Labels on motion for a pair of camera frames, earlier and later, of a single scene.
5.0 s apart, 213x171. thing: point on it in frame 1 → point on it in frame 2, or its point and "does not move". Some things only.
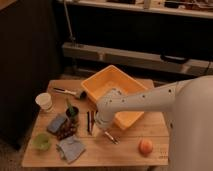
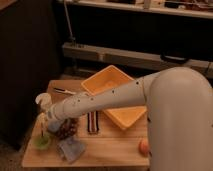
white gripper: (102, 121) → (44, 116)
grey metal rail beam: (136, 58) does not move
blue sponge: (56, 124) does not move
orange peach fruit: (145, 146) does not move
